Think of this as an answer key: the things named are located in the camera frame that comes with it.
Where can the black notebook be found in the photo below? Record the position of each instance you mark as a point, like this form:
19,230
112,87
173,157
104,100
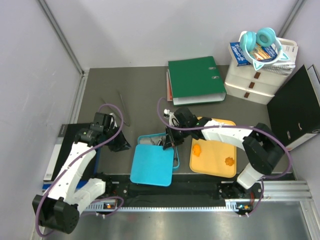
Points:
61,151

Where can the teal cat ear headphones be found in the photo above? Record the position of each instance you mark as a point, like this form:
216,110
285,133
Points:
266,39

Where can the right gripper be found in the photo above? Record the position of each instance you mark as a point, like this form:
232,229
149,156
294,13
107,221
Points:
170,139

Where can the blue cookie tin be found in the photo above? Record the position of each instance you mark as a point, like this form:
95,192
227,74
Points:
158,139

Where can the spiral notebook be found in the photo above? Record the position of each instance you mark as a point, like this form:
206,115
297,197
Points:
285,69

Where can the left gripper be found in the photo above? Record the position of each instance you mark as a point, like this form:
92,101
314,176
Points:
121,144

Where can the blue white book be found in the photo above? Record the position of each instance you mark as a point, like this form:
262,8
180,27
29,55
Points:
262,54

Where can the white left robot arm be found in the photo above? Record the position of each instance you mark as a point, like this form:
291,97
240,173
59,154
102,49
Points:
61,205

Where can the green ring binder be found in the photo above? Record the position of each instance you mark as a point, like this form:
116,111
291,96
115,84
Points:
196,81

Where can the blue tin lid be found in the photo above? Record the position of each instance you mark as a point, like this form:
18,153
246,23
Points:
152,165

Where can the metal serving tongs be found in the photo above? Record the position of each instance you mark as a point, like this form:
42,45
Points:
126,118

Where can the orange fish shaped cookie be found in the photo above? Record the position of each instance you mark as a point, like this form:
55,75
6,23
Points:
196,150

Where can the orange flower shaped cookie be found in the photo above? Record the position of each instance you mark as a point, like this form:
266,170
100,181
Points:
229,161

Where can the black ring binder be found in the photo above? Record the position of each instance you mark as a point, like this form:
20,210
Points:
294,111

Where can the yellow plastic tray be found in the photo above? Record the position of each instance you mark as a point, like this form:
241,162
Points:
212,158

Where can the red folder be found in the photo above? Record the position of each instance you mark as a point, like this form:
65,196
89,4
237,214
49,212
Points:
168,87

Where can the white drawer unit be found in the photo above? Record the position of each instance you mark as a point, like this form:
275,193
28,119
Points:
260,86

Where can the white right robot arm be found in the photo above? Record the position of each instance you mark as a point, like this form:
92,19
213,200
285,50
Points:
262,148

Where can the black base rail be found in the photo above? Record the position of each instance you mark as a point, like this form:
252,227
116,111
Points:
185,190

